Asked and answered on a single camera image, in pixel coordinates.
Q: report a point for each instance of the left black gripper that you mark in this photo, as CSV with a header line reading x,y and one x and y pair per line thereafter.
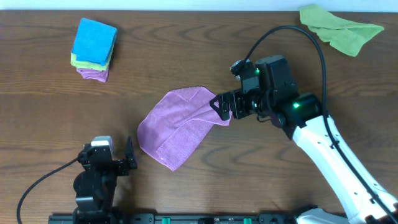
x,y
111,165

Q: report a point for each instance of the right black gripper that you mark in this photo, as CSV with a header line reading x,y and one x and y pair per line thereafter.
x,y
223,99

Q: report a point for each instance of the purple cloth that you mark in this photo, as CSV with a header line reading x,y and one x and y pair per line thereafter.
x,y
99,75
177,124

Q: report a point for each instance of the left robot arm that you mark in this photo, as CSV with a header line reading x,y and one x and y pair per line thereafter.
x,y
96,185

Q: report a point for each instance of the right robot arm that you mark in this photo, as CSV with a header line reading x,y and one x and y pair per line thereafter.
x,y
269,91

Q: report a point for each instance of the folded purple cloth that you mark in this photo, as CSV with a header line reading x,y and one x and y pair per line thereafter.
x,y
99,75

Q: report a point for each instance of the folded green cloth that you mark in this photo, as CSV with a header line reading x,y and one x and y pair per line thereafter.
x,y
88,65

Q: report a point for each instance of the folded blue cloth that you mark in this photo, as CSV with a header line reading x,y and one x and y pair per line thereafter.
x,y
94,42

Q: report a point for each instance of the loose green cloth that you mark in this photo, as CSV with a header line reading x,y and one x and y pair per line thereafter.
x,y
345,36

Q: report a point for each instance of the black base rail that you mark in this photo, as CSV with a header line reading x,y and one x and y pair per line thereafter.
x,y
148,218

